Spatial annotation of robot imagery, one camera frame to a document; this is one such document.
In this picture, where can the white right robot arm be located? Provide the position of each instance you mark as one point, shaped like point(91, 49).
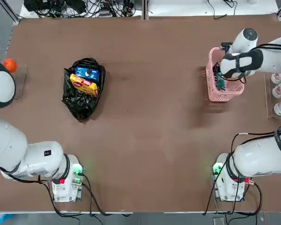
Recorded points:
point(260, 159)

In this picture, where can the yellow wafer snack packet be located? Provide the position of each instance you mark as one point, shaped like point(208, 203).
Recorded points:
point(84, 85)

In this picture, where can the black plastic bag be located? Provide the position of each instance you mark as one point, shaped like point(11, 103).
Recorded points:
point(82, 105)

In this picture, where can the blue cookie box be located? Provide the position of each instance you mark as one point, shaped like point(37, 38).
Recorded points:
point(86, 71)

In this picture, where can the teal cartoon biscuit packet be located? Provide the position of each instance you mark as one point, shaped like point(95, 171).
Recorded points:
point(221, 82)

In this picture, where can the clear acrylic bottle shelf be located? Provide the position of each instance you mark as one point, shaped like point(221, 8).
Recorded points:
point(268, 103)

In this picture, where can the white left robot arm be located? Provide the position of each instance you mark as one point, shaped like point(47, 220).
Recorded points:
point(37, 159)

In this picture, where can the clear acrylic fruit stand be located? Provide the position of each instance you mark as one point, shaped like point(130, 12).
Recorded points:
point(21, 82)

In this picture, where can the pink plastic slotted basket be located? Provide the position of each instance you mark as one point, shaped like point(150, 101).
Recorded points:
point(224, 96)

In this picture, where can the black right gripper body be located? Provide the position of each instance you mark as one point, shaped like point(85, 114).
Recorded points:
point(217, 68)

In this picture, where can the orange fruit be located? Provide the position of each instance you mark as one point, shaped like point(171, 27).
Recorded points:
point(9, 65)

